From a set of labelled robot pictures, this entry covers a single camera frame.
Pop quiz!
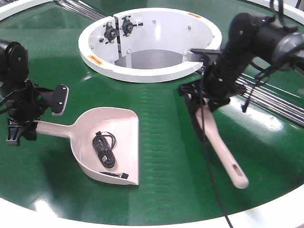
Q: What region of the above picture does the steel roller strip right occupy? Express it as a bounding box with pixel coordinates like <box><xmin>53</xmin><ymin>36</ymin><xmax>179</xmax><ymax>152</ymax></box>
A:
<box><xmin>237</xmin><ymin>74</ymin><xmax>304</xmax><ymax>127</ymax></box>

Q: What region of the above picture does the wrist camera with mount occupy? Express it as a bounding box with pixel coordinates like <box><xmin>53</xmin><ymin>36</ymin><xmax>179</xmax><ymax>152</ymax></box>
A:
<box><xmin>37</xmin><ymin>84</ymin><xmax>69</xmax><ymax>116</ymax></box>
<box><xmin>186</xmin><ymin>48</ymin><xmax>221</xmax><ymax>67</ymax></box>

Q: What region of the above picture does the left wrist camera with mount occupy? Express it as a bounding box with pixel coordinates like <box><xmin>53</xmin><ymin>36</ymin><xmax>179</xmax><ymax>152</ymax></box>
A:
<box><xmin>37</xmin><ymin>84</ymin><xmax>69</xmax><ymax>116</ymax></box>

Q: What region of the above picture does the black hanging robot cable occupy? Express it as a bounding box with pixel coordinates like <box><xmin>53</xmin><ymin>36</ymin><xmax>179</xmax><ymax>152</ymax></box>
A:
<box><xmin>199</xmin><ymin>0</ymin><xmax>304</xmax><ymax>228</ymax></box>

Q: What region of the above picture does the white central conveyor ring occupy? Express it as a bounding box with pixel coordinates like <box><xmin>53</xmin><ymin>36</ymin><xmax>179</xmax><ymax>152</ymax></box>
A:
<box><xmin>78</xmin><ymin>8</ymin><xmax>222</xmax><ymax>83</ymax></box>

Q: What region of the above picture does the steel roller strip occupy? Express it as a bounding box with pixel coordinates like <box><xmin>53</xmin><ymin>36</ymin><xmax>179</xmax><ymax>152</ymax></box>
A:
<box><xmin>237</xmin><ymin>74</ymin><xmax>304</xmax><ymax>127</ymax></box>
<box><xmin>54</xmin><ymin>0</ymin><xmax>106</xmax><ymax>21</ymax></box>

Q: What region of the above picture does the black bearing mount right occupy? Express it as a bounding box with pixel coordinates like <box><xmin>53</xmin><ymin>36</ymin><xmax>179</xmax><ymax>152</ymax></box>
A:
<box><xmin>121</xmin><ymin>15</ymin><xmax>143</xmax><ymax>37</ymax></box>

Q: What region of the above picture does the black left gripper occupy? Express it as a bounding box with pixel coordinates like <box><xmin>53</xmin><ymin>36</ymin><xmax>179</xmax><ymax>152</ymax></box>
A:
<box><xmin>0</xmin><ymin>79</ymin><xmax>54</xmax><ymax>146</ymax></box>

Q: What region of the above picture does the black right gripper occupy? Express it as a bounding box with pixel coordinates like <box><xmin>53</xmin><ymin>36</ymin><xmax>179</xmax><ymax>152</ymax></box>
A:
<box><xmin>178</xmin><ymin>56</ymin><xmax>246</xmax><ymax>112</ymax></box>

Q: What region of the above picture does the black usb cable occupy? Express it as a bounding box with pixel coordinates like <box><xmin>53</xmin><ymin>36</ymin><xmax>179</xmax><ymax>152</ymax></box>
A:
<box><xmin>92</xmin><ymin>131</ymin><xmax>129</xmax><ymax>180</ymax></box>

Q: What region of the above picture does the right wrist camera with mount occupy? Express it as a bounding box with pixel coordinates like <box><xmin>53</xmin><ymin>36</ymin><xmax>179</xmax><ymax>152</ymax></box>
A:
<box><xmin>186</xmin><ymin>48</ymin><xmax>221</xmax><ymax>67</ymax></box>

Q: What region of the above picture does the steel roller strip upper left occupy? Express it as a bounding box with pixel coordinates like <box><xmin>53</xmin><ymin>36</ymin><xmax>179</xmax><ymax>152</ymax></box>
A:
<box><xmin>54</xmin><ymin>0</ymin><xmax>106</xmax><ymax>21</ymax></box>

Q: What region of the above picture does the black bearing mount left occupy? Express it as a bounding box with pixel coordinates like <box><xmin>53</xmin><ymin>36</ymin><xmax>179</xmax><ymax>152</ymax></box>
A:
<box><xmin>104</xmin><ymin>22</ymin><xmax>117</xmax><ymax>44</ymax></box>

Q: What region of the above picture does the beige plastic dustpan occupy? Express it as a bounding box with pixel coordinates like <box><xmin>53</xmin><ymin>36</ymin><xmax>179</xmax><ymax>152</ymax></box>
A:
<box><xmin>36</xmin><ymin>107</ymin><xmax>139</xmax><ymax>185</ymax></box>

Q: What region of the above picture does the orange warning sticker back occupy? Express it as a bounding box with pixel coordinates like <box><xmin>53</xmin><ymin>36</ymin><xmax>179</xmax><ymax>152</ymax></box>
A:
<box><xmin>187</xmin><ymin>12</ymin><xmax>202</xmax><ymax>19</ymax></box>

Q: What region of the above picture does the orange warning sticker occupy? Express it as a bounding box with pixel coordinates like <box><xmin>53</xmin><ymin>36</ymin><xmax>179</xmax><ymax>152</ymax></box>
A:
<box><xmin>187</xmin><ymin>12</ymin><xmax>202</xmax><ymax>19</ymax></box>
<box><xmin>88</xmin><ymin>55</ymin><xmax>103</xmax><ymax>66</ymax></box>

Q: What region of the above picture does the orange warning sticker front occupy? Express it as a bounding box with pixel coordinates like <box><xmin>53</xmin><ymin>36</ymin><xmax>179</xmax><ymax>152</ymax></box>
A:
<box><xmin>88</xmin><ymin>55</ymin><xmax>103</xmax><ymax>66</ymax></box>

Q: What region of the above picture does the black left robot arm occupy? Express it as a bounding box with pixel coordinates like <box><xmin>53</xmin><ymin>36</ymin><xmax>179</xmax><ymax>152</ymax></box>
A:
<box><xmin>0</xmin><ymin>39</ymin><xmax>53</xmax><ymax>146</ymax></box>

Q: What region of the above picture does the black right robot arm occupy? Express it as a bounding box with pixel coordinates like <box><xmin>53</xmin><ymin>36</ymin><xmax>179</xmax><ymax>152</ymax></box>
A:
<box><xmin>179</xmin><ymin>13</ymin><xmax>304</xmax><ymax>111</ymax></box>

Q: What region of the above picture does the black bearing mount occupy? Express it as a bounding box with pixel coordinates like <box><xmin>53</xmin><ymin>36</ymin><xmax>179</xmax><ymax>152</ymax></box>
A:
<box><xmin>104</xmin><ymin>22</ymin><xmax>117</xmax><ymax>44</ymax></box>
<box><xmin>121</xmin><ymin>15</ymin><xmax>143</xmax><ymax>37</ymax></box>

